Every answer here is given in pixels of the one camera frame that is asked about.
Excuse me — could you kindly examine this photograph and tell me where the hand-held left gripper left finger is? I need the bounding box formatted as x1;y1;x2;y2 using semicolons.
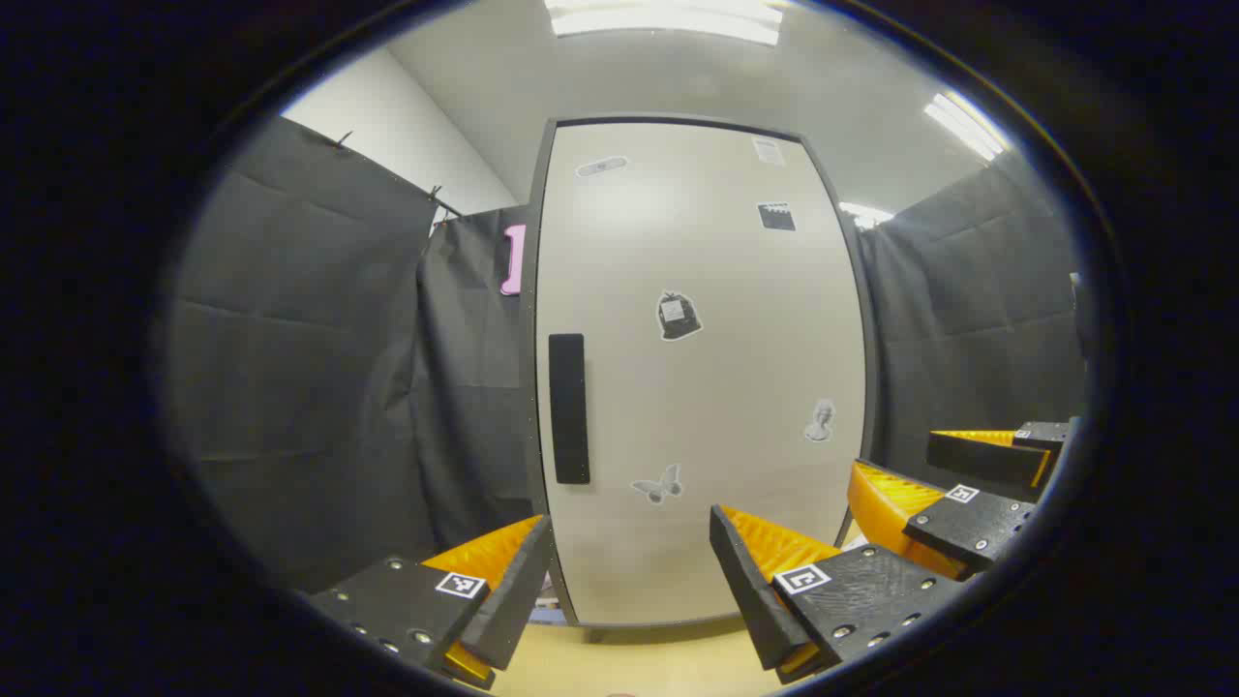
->
310;515;555;690

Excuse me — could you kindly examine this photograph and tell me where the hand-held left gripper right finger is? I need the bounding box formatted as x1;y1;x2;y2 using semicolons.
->
710;503;969;683

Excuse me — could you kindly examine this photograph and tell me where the black door handle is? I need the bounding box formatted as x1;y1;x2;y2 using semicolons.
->
549;333;591;485

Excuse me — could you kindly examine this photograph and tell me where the dark grey cabinet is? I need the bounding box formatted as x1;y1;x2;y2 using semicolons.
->
521;114;882;632

